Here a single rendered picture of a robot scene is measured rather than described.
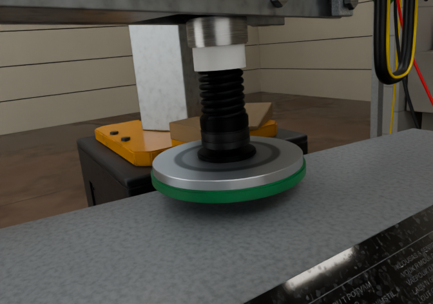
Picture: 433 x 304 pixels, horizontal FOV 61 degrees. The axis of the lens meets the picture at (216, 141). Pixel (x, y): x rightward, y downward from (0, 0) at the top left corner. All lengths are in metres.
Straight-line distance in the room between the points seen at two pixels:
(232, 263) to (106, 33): 6.39
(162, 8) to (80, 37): 6.21
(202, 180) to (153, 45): 0.78
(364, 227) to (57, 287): 0.32
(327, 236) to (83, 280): 0.25
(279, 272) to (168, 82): 0.87
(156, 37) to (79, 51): 5.42
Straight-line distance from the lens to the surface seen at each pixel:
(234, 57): 0.48
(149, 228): 0.47
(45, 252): 0.47
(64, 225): 0.53
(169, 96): 1.16
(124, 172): 0.97
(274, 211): 0.48
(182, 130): 1.02
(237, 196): 0.43
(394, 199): 0.53
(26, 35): 6.45
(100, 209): 0.55
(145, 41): 1.19
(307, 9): 0.58
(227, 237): 0.43
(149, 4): 0.37
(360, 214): 0.48
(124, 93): 6.75
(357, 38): 6.41
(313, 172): 0.61
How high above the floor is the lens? 1.03
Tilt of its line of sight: 14 degrees down
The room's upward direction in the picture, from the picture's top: 5 degrees counter-clockwise
